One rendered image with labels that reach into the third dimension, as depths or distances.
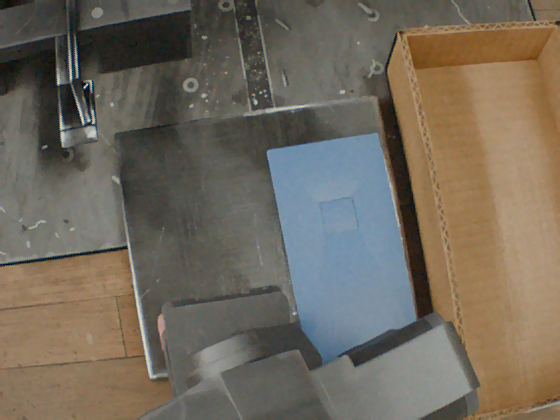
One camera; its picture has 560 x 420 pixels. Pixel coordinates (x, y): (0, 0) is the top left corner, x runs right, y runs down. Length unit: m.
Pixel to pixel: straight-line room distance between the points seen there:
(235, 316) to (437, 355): 0.14
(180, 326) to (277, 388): 0.17
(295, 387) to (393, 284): 0.29
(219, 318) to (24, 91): 0.26
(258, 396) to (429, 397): 0.10
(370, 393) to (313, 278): 0.23
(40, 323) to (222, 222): 0.14
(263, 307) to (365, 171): 0.17
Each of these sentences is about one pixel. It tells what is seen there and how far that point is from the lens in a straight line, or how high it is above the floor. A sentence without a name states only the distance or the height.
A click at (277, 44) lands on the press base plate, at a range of 0.82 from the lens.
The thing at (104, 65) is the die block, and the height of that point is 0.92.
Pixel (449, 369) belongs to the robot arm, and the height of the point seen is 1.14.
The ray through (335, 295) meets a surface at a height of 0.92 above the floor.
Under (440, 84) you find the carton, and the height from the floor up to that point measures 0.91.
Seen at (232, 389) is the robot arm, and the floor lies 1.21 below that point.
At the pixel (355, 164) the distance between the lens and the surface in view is 0.77.
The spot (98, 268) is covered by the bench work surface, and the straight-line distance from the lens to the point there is 0.78.
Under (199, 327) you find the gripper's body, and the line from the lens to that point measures 0.63.
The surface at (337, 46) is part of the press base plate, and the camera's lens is 0.82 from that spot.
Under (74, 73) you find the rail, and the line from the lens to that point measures 0.72.
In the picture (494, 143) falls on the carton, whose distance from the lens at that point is 0.81.
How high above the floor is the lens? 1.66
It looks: 75 degrees down
